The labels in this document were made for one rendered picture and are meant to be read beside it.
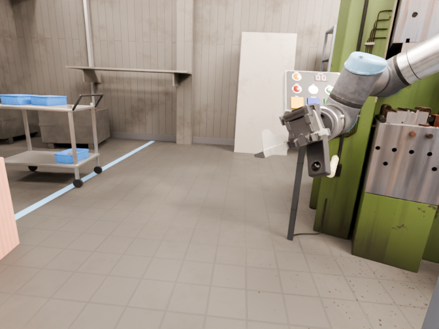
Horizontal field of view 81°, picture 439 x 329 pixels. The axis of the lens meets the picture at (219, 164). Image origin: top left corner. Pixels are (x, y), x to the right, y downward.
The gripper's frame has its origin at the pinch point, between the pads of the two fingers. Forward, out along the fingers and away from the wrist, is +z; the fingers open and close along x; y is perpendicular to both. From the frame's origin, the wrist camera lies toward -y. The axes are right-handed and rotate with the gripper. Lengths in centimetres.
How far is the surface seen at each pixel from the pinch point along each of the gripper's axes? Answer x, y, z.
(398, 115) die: -5, -9, -142
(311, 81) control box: -37, 29, -118
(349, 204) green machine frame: -52, -62, -147
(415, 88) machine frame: 1, 3, -193
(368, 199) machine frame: -33, -54, -131
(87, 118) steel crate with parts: -397, 138, -129
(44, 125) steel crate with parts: -440, 149, -78
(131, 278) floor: -127, -44, -9
